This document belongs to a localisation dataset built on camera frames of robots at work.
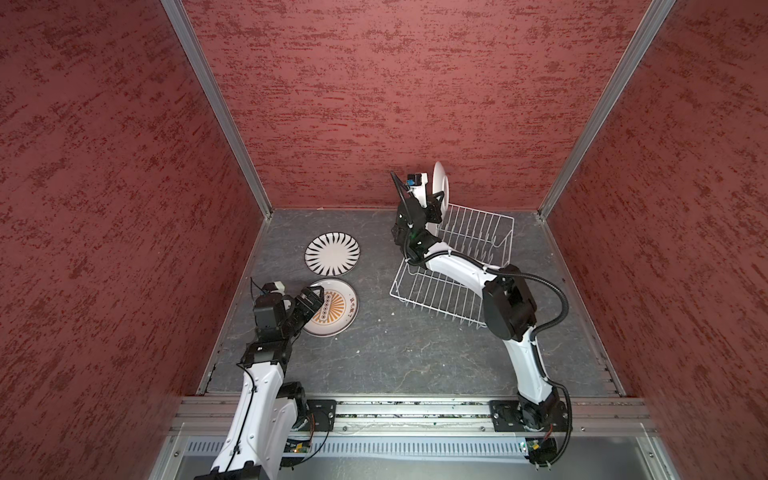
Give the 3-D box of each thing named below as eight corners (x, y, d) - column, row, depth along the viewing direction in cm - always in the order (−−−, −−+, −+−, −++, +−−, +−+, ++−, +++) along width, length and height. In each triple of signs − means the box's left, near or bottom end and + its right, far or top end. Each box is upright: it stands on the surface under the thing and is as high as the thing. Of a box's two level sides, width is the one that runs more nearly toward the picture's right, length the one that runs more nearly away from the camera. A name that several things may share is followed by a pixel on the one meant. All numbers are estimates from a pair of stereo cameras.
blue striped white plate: (300, 276, 103) (299, 273, 102) (310, 235, 115) (309, 232, 114) (358, 276, 104) (357, 273, 102) (362, 235, 116) (361, 232, 114)
